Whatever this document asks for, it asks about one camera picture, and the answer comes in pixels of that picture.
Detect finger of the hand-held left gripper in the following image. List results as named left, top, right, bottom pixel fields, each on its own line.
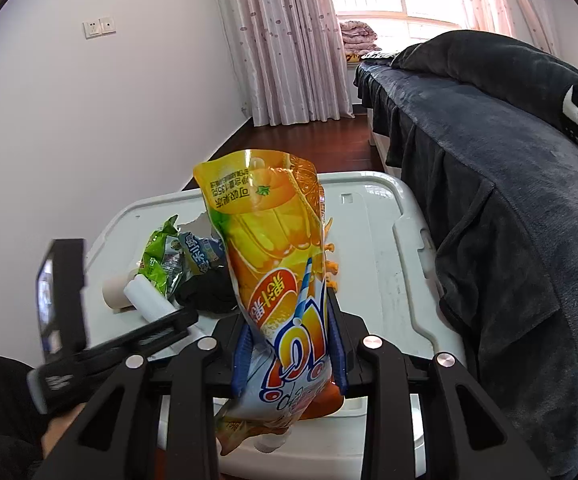
left=69, top=307, right=200, bottom=368

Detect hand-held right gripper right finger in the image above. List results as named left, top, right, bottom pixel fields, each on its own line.
left=326, top=292, right=540, bottom=480

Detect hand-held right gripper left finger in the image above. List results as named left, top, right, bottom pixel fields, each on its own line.
left=29, top=327, right=257, bottom=480

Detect beige cardboard paper roll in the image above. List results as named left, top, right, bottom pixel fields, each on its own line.
left=101, top=269, right=142, bottom=311

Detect green snack wrapper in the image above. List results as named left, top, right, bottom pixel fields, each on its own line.
left=136, top=215, right=190, bottom=302

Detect blue white snack wrapper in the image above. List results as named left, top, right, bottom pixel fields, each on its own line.
left=176, top=230, right=227, bottom=277

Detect orange juice pouch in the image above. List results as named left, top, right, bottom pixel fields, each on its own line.
left=192, top=148, right=344, bottom=456

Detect person's left hand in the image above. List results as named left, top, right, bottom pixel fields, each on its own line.
left=41, top=404, right=88, bottom=462

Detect orange plastic toy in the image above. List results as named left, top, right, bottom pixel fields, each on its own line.
left=321, top=217, right=343, bottom=294

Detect person's black pants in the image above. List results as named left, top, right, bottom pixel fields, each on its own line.
left=0, top=355, right=52, bottom=480

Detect dark grey bed blanket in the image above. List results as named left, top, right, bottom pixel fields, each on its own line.
left=354, top=30, right=578, bottom=480

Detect folded pink quilt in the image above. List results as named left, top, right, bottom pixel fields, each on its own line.
left=340, top=20, right=382, bottom=54

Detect white bed frame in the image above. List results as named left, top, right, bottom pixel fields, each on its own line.
left=368, top=107, right=390, bottom=162

